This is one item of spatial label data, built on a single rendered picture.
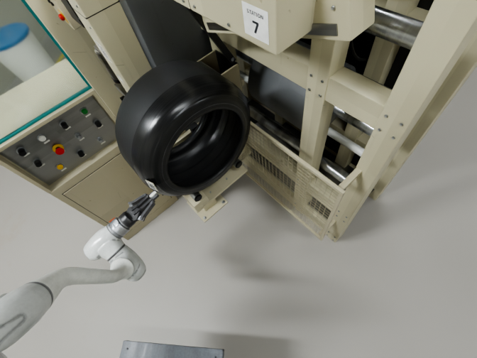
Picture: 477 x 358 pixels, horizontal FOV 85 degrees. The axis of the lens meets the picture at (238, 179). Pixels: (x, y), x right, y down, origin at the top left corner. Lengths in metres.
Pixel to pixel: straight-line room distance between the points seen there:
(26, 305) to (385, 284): 1.99
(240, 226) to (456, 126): 2.16
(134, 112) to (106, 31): 0.30
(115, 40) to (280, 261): 1.72
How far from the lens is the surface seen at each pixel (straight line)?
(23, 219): 3.27
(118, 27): 1.18
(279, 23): 0.71
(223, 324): 2.11
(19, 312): 0.89
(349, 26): 0.76
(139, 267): 1.35
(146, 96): 1.04
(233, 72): 1.49
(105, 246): 1.34
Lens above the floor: 2.07
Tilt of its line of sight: 59 degrees down
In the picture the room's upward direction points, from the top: 15 degrees counter-clockwise
